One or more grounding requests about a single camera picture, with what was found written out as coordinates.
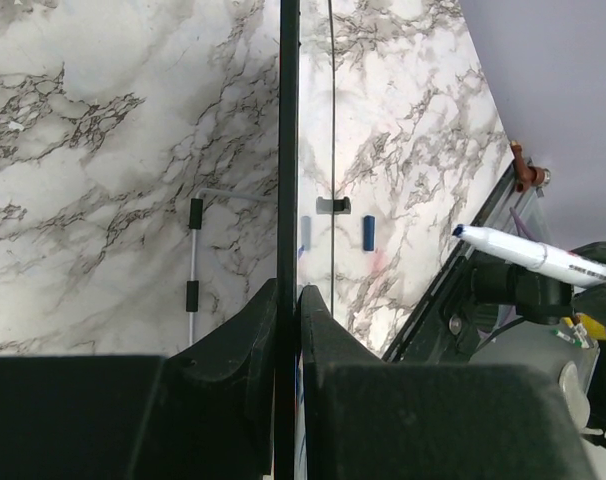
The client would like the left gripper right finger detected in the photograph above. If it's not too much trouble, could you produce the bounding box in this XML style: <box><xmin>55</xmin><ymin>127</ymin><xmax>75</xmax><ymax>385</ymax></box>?
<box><xmin>298</xmin><ymin>285</ymin><xmax>595</xmax><ymax>479</ymax></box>

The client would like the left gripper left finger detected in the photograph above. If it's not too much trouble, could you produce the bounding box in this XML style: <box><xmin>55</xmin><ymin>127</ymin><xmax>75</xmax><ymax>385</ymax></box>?
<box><xmin>0</xmin><ymin>280</ymin><xmax>277</xmax><ymax>479</ymax></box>

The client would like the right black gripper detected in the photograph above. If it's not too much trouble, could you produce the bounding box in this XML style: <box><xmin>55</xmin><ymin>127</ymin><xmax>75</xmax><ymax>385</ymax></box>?
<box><xmin>572</xmin><ymin>241</ymin><xmax>606</xmax><ymax>325</ymax></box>

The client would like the white whiteboard marker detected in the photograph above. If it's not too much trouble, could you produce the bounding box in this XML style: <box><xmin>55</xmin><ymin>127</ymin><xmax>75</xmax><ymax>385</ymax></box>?
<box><xmin>452</xmin><ymin>224</ymin><xmax>606</xmax><ymax>288</ymax></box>

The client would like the blue marker cap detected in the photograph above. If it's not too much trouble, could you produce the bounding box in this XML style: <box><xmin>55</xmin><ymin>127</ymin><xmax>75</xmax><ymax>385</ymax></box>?
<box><xmin>362</xmin><ymin>215</ymin><xmax>376</xmax><ymax>252</ymax></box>

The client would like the white whiteboard black frame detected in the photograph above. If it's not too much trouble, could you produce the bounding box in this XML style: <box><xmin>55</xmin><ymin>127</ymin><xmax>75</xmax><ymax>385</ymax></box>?
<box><xmin>270</xmin><ymin>0</ymin><xmax>339</xmax><ymax>480</ymax></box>

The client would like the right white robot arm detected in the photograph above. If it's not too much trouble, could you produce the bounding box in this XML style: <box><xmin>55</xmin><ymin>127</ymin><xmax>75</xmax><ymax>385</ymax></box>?
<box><xmin>461</xmin><ymin>228</ymin><xmax>606</xmax><ymax>327</ymax></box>

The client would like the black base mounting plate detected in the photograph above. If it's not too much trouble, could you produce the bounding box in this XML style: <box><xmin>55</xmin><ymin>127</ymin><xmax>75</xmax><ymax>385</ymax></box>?
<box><xmin>383</xmin><ymin>242</ymin><xmax>516</xmax><ymax>364</ymax></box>

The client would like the brown clamp knob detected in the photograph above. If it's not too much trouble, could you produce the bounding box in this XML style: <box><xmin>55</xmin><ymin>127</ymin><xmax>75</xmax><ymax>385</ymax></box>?
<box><xmin>510</xmin><ymin>141</ymin><xmax>551</xmax><ymax>193</ymax></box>

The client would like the aluminium side rail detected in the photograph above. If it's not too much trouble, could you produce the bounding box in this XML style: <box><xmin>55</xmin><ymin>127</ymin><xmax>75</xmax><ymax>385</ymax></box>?
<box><xmin>380</xmin><ymin>162</ymin><xmax>552</xmax><ymax>364</ymax></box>

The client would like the whiteboard wire stand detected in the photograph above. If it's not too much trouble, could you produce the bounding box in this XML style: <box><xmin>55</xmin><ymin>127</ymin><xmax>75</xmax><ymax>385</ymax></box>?
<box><xmin>186</xmin><ymin>188</ymin><xmax>277</xmax><ymax>345</ymax></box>

